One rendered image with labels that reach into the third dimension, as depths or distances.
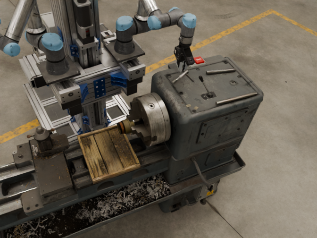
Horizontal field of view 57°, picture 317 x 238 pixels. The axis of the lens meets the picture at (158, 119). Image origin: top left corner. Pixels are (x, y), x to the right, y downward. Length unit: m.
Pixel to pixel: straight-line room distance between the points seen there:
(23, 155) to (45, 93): 1.46
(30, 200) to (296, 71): 3.75
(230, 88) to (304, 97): 2.36
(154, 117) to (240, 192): 1.51
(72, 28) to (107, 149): 0.84
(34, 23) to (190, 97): 1.02
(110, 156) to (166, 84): 0.57
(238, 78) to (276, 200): 1.44
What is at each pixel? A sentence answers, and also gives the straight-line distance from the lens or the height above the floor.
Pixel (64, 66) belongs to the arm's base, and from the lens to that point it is 2.01.
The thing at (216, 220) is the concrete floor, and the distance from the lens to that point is 2.73.
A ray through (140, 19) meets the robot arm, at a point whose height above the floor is 1.40.
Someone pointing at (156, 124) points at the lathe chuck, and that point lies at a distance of 1.66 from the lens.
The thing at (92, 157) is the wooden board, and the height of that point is 0.89.
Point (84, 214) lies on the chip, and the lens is 2.09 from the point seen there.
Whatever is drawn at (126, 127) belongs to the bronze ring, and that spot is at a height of 1.11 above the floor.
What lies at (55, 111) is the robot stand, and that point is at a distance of 3.11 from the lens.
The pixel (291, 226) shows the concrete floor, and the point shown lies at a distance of 2.96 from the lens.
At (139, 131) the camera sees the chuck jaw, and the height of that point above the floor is 1.11.
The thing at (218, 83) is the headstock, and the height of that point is 1.26.
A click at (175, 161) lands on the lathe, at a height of 0.85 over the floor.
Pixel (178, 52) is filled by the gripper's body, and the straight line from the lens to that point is 1.75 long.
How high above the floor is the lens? 2.44
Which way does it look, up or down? 48 degrees down
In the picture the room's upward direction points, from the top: 7 degrees clockwise
